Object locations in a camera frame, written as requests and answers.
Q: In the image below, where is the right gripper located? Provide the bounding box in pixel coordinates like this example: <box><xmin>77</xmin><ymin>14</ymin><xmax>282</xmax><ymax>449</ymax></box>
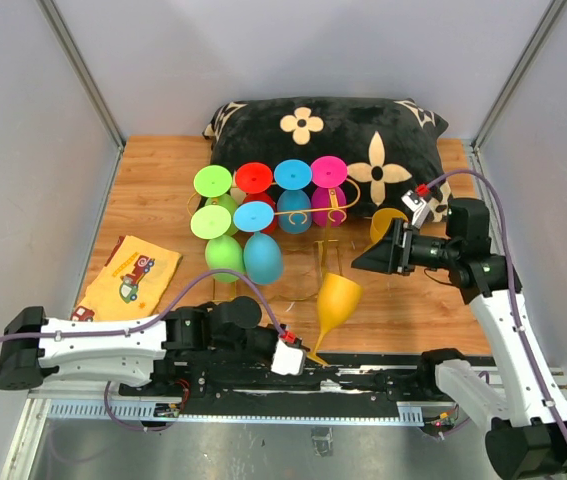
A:
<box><xmin>351</xmin><ymin>218</ymin><xmax>458</xmax><ymax>276</ymax></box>

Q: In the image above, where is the yellow wine glass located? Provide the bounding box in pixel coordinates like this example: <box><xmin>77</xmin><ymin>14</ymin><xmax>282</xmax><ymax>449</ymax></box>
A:
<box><xmin>308</xmin><ymin>272</ymin><xmax>363</xmax><ymax>366</ymax></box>
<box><xmin>370</xmin><ymin>208</ymin><xmax>408</xmax><ymax>244</ymax></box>

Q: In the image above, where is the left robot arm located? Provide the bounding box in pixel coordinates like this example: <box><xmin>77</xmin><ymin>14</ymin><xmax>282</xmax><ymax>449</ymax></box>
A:
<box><xmin>0</xmin><ymin>296</ymin><xmax>279</xmax><ymax>396</ymax></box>

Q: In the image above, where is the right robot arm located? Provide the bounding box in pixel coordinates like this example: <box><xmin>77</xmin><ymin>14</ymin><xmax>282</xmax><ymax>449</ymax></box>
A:
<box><xmin>351</xmin><ymin>198</ymin><xmax>567</xmax><ymax>479</ymax></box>

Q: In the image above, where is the blue wine glass front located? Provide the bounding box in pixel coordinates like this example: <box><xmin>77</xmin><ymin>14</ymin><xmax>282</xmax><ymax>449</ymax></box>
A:
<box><xmin>233</xmin><ymin>201</ymin><xmax>284</xmax><ymax>285</ymax></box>

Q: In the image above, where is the blue wine glass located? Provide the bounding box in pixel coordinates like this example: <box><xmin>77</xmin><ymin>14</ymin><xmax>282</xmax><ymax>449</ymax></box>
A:
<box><xmin>274</xmin><ymin>159</ymin><xmax>312</xmax><ymax>234</ymax></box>
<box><xmin>233</xmin><ymin>201</ymin><xmax>284</xmax><ymax>285</ymax></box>

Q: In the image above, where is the green wine glass front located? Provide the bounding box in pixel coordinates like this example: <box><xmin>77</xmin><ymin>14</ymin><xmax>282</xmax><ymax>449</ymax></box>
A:
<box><xmin>190</xmin><ymin>204</ymin><xmax>245</xmax><ymax>274</ymax></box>

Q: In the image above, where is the green wine glass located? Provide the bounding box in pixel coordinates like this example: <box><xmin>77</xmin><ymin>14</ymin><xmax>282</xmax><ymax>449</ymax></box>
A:
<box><xmin>190</xmin><ymin>204</ymin><xmax>245</xmax><ymax>274</ymax></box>
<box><xmin>190</xmin><ymin>165</ymin><xmax>237</xmax><ymax>240</ymax></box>

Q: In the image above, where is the magenta wine glass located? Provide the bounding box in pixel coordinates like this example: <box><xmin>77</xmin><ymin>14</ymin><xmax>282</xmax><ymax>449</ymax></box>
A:
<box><xmin>311</xmin><ymin>156</ymin><xmax>347</xmax><ymax>227</ymax></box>

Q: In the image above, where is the blue wine glass back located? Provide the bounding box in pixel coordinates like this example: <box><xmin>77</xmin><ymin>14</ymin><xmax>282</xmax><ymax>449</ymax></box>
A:
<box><xmin>274</xmin><ymin>159</ymin><xmax>312</xmax><ymax>234</ymax></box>

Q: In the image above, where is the red wine glass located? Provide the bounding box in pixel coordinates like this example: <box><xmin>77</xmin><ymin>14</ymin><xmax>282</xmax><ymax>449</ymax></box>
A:
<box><xmin>233</xmin><ymin>162</ymin><xmax>277</xmax><ymax>234</ymax></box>

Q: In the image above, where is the green wine glass back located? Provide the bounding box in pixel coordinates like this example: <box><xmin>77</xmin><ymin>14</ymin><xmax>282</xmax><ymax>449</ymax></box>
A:
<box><xmin>190</xmin><ymin>165</ymin><xmax>237</xmax><ymax>240</ymax></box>

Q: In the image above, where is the black floral pillow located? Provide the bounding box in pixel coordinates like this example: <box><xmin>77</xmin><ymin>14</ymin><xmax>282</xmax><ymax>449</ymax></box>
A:
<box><xmin>202</xmin><ymin>96</ymin><xmax>449</xmax><ymax>218</ymax></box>

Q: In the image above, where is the yellow truck print cloth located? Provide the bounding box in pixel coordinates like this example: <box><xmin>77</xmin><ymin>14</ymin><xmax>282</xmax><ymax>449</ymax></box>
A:
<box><xmin>70</xmin><ymin>235</ymin><xmax>182</xmax><ymax>322</ymax></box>

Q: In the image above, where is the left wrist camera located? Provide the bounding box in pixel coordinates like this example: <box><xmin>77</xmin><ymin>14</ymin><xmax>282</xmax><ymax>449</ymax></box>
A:
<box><xmin>270</xmin><ymin>339</ymin><xmax>307</xmax><ymax>376</ymax></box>

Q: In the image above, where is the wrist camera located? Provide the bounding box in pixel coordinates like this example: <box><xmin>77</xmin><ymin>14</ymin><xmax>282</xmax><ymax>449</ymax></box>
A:
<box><xmin>401</xmin><ymin>190</ymin><xmax>432</xmax><ymax>229</ymax></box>
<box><xmin>270</xmin><ymin>339</ymin><xmax>307</xmax><ymax>376</ymax></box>

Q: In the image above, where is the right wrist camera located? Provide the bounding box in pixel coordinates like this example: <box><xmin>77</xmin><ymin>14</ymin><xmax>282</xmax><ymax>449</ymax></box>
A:
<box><xmin>401</xmin><ymin>190</ymin><xmax>432</xmax><ymax>229</ymax></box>

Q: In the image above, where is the gold wire glass rack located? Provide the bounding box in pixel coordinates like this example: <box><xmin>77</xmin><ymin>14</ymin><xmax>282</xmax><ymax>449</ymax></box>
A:
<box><xmin>186</xmin><ymin>182</ymin><xmax>362</xmax><ymax>304</ymax></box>

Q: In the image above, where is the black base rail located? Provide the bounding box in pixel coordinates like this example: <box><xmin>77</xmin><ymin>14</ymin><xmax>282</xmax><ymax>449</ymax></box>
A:
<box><xmin>23</xmin><ymin>349</ymin><xmax>464</xmax><ymax>430</ymax></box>

